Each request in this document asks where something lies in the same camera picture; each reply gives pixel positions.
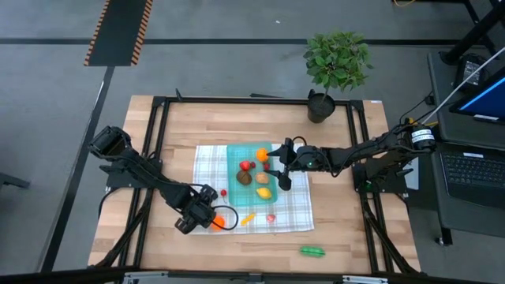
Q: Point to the green plant in black pot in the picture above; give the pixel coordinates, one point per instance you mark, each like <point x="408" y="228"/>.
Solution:
<point x="335" y="59"/>

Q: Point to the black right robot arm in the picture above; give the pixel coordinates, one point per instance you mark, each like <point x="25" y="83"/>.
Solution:
<point x="363" y="152"/>

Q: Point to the grey desk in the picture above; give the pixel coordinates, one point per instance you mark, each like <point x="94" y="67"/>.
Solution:
<point x="465" y="217"/>

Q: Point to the black desk leg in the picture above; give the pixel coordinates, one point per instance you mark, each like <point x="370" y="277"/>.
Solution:
<point x="473" y="33"/>

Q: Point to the computer keyboard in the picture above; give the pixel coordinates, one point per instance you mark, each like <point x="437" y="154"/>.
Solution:
<point x="473" y="177"/>

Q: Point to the yellow power plug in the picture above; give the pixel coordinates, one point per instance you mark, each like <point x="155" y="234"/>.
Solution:
<point x="410" y="120"/>

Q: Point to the black floor tape strip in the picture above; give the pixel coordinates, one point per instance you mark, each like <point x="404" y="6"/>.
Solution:
<point x="197" y="41"/>
<point x="64" y="217"/>

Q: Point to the plain orange toy orange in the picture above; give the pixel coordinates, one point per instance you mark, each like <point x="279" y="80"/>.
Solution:
<point x="219" y="223"/>

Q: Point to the yellow toy lemon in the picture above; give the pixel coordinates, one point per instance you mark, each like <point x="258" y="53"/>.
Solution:
<point x="264" y="193"/>

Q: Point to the black aluminium table frame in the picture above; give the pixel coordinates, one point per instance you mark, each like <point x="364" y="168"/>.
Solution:
<point x="256" y="99"/>

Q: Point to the black hazard-striped floor ramp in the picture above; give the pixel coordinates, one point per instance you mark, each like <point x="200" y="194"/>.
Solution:
<point x="118" y="31"/>

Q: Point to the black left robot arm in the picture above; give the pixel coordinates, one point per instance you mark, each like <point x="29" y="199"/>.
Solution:
<point x="138" y="169"/>

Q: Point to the tan toy potato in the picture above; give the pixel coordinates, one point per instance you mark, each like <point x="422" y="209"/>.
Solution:
<point x="261" y="178"/>

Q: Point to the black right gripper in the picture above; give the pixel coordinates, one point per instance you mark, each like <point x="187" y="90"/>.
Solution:
<point x="307" y="158"/>

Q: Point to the green toy pea pod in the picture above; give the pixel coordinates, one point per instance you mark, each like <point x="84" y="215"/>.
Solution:
<point x="312" y="251"/>

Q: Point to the thin white rod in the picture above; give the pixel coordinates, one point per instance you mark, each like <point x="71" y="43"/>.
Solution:
<point x="457" y="92"/>

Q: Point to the yellow toy banana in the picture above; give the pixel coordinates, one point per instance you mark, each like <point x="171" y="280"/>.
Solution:
<point x="248" y="219"/>

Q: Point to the brown toy kiwi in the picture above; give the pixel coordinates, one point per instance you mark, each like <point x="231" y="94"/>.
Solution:
<point x="244" y="177"/>

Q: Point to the red toy cherry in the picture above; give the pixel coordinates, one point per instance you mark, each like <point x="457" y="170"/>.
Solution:
<point x="223" y="193"/>

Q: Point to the black power adapter white label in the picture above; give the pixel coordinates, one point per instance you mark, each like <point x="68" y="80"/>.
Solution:
<point x="469" y="73"/>

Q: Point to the large red toy strawberry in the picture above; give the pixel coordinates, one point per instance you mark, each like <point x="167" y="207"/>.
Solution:
<point x="245" y="165"/>

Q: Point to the monitor with blue screen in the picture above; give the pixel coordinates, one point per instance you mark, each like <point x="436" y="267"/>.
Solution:
<point x="489" y="98"/>

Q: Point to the black bar with silver brackets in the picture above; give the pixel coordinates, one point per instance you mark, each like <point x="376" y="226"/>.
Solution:
<point x="79" y="276"/>

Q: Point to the small white table label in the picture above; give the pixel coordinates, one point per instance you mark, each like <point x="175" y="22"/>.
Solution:
<point x="376" y="102"/>

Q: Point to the orange toy tangerine with leaf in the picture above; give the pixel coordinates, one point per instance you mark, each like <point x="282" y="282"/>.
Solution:
<point x="262" y="154"/>

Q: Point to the white checkered cloth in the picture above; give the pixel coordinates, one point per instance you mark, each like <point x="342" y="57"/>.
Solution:
<point x="296" y="205"/>

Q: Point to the pink toy peach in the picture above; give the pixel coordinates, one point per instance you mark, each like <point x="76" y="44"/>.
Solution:
<point x="270" y="217"/>

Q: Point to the grey chair leg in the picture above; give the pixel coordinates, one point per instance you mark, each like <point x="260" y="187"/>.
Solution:
<point x="12" y="180"/>

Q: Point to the teal translucent plastic container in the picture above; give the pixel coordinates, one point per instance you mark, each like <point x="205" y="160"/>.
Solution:
<point x="236" y="197"/>

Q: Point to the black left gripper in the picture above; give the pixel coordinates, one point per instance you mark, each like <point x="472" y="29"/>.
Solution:
<point x="195" y="209"/>

